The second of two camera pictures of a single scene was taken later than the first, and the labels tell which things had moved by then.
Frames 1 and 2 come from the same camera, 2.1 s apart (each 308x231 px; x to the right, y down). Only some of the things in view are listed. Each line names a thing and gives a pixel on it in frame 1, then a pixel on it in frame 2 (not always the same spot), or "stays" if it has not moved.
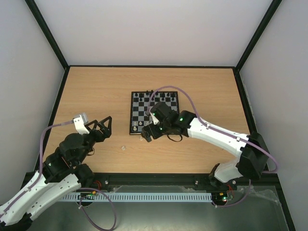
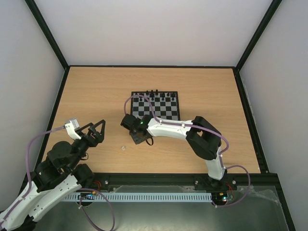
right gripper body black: (149, 132) → (138, 136)
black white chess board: (139, 118) stays
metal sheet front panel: (253, 209) stays
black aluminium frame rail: (101, 181) stays
